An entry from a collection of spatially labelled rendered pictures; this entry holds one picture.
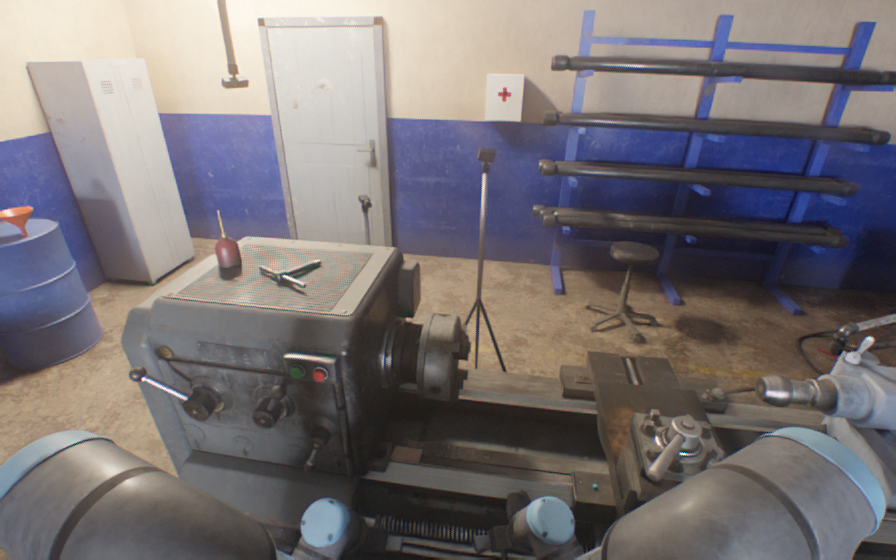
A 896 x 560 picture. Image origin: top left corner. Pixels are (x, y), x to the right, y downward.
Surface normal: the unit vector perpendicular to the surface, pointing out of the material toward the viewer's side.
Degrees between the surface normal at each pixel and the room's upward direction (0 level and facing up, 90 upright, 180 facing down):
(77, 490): 5
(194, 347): 90
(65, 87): 90
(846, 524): 55
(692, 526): 37
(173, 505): 33
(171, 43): 90
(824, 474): 15
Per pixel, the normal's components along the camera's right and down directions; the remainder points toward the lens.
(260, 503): -0.07, -0.51
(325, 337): -0.10, -0.29
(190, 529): 0.62, -0.69
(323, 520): -0.11, -0.69
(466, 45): -0.15, 0.46
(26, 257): 0.85, 0.26
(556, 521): 0.15, -0.69
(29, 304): 0.65, 0.36
